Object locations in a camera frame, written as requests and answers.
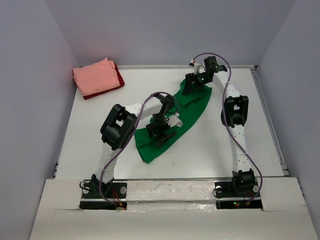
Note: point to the pink folded t shirt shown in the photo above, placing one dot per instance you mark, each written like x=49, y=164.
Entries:
x=96, y=78

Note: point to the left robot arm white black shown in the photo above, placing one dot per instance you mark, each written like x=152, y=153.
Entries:
x=120, y=126

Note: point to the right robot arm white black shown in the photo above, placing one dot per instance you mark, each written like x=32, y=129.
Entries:
x=234, y=115

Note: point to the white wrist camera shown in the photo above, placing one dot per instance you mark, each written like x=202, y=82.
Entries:
x=175, y=121
x=196, y=66

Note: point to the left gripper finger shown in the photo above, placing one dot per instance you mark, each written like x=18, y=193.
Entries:
x=163, y=138
x=151, y=130

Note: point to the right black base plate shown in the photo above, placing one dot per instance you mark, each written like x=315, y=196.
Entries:
x=229, y=199

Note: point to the dark red folded t shirt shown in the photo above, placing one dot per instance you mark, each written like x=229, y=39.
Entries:
x=121, y=84

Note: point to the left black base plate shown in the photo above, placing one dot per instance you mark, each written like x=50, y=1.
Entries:
x=114, y=199

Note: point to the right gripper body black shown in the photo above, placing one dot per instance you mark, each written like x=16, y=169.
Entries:
x=202, y=78

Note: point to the green t shirt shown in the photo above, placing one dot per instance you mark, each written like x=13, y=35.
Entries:
x=191, y=107

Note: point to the white cardboard front cover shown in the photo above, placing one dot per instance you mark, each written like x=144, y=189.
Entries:
x=173, y=210

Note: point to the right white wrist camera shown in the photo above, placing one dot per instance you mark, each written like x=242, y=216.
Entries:
x=196, y=66

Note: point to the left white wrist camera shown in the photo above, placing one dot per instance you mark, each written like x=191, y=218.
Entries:
x=175, y=121

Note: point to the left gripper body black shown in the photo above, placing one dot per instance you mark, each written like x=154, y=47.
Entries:
x=160, y=124

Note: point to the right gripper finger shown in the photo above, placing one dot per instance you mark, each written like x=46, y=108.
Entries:
x=188, y=87
x=199, y=85

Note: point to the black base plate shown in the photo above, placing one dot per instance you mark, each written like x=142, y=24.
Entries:
x=229, y=199
x=114, y=199

